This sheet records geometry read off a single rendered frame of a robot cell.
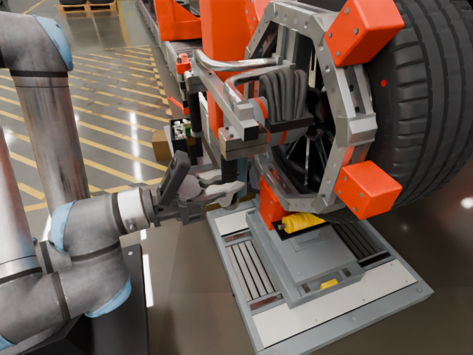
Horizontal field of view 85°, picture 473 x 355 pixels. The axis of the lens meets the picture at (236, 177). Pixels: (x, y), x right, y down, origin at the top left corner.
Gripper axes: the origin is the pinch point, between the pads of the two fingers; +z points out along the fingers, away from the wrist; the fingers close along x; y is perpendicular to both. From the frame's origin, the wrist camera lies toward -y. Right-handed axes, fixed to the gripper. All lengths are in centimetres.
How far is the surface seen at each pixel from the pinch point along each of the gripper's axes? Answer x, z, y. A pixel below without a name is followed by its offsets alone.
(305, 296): 7, 27, 66
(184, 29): -254, 37, 22
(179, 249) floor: -44, -17, 83
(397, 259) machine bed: 4, 82, 75
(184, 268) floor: -32, -17, 83
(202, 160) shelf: -57, 4, 38
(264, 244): -22, 23, 68
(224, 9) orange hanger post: -61, 18, -23
